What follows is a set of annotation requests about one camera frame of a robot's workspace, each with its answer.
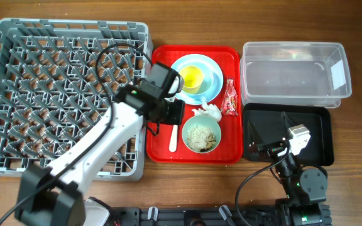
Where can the white plastic spoon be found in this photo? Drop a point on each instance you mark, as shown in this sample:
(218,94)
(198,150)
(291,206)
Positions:
(173,139)

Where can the red plastic tray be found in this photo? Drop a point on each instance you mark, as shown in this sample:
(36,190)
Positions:
(230,148)

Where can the black plastic tray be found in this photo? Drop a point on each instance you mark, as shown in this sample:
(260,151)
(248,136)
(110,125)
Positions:
(268,122)

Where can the red snack wrapper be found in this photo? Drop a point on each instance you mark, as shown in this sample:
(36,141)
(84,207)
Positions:
(229,103)

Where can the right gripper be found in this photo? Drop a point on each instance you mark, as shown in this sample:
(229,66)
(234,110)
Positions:
(272,149)

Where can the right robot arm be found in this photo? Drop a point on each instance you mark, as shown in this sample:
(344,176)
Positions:
(305,186)

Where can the yellow plastic cup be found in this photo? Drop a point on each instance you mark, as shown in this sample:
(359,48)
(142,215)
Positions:
(193,78)

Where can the clear plastic bin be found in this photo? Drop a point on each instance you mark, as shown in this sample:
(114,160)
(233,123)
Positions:
(295,73)

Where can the light blue plate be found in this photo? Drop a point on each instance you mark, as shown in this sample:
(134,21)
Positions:
(212,82)

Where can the green bowl with food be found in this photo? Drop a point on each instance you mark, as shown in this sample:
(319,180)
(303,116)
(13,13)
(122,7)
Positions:
(201,134)

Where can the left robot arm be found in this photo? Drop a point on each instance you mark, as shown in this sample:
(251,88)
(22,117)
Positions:
(55,195)

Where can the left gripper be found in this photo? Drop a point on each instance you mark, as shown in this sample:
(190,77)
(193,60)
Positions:
(177,117)

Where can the white tissue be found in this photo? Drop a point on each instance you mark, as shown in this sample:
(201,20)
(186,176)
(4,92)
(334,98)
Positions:
(208,110)

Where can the black aluminium base frame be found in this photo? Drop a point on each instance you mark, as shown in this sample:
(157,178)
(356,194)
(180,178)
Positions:
(254,215)

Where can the grey dishwasher rack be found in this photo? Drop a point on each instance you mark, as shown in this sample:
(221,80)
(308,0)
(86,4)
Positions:
(57,78)

